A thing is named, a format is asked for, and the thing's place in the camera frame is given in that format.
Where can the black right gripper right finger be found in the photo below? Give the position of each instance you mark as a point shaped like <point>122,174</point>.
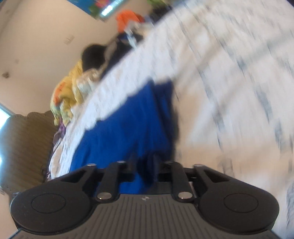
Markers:
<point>224,202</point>

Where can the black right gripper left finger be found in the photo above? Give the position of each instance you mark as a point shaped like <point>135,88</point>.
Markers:
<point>66,202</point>

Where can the blue sweater with white print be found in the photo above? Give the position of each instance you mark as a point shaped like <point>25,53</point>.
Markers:
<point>140,132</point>

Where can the brown wooden headboard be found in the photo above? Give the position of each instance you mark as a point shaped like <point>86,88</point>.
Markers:
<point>26,144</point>

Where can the yellow floral quilt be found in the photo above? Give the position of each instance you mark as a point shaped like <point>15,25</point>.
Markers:
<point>73,90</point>

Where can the white patterned bed sheet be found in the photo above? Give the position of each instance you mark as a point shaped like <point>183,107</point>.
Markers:
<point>231,63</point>

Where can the black garment on bed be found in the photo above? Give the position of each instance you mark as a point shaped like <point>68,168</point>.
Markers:
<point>93,56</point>

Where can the grey and navy jacket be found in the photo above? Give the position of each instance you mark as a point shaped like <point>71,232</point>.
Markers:
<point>115,51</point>

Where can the orange garment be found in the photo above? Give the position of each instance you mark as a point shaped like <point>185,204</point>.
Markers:
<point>124,17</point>

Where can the lotus flower wall poster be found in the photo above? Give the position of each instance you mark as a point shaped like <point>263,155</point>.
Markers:
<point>98,9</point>

